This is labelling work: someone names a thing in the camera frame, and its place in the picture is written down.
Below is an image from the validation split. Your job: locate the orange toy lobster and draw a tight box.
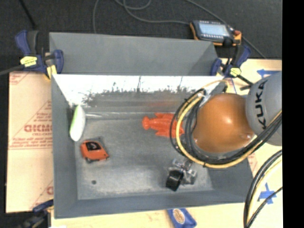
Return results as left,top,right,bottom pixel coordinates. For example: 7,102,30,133
142,112,185,138

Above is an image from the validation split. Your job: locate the grey metal bin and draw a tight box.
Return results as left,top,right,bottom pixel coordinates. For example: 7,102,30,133
48,31,255,219

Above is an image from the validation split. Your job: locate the orange tape measure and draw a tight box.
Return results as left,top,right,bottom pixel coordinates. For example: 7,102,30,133
79,139,110,163

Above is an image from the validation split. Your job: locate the white and green oval object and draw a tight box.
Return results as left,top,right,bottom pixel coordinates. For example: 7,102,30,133
69,104,87,143

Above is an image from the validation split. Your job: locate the brown cardboard board, red print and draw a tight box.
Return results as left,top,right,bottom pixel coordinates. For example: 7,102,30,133
5,71,55,214

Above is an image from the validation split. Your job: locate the black cylinder on white bracket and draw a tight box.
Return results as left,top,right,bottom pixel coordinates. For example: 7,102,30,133
165,169,185,192

